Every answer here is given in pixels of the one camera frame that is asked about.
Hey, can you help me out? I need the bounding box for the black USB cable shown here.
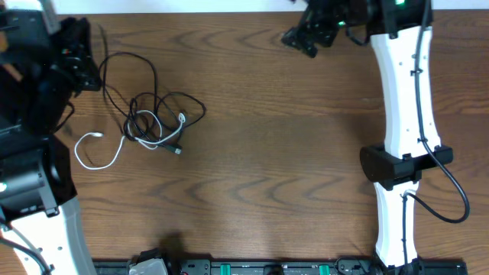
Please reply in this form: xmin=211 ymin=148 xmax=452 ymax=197
xmin=98 ymin=24 xmax=183 ymax=156

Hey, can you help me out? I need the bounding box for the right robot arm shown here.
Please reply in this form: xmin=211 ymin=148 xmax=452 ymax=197
xmin=281 ymin=0 xmax=453 ymax=274

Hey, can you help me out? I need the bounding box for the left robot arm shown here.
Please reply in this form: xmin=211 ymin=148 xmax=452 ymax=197
xmin=1 ymin=0 xmax=102 ymax=274

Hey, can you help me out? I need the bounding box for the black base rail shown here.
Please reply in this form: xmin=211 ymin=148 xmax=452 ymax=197
xmin=93 ymin=249 xmax=468 ymax=275

